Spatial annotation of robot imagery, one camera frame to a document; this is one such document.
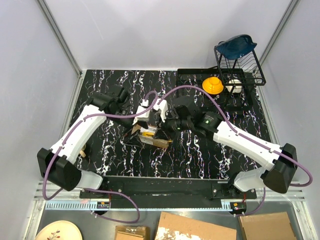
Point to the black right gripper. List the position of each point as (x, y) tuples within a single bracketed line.
[(168, 115)]

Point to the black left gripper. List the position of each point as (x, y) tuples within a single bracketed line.
[(133, 119)]

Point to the brown cardboard express box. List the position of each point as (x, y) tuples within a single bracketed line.
[(160, 139)]

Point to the yellow utility knife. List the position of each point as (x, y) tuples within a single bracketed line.
[(147, 134)]

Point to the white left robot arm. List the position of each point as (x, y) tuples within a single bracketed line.
[(57, 164)]

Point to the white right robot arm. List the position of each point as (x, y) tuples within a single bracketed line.
[(277, 167)]

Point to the small cardboard box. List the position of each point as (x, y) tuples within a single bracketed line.
[(126, 232)]

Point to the cardboard box at corner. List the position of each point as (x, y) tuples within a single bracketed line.
[(269, 226)]

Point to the yellow plastic cup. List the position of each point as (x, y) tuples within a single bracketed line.
[(212, 85)]

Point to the white small cup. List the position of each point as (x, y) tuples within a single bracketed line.
[(234, 86)]

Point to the beige ceramic mug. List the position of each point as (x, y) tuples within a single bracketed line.
[(82, 152)]

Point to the blue bowl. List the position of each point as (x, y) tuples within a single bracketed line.
[(238, 46)]

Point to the flat cardboard sheet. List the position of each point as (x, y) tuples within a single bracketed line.
[(176, 227)]

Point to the patterned ceramic plate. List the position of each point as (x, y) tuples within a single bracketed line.
[(59, 230)]

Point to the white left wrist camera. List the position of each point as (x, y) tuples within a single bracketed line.
[(143, 111)]

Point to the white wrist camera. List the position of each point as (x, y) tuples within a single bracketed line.
[(143, 111), (161, 107)]

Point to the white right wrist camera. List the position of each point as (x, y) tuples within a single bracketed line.
[(161, 107)]

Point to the black wire dish rack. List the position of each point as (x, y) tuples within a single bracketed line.
[(247, 69)]

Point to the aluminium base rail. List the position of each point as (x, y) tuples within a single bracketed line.
[(154, 194)]

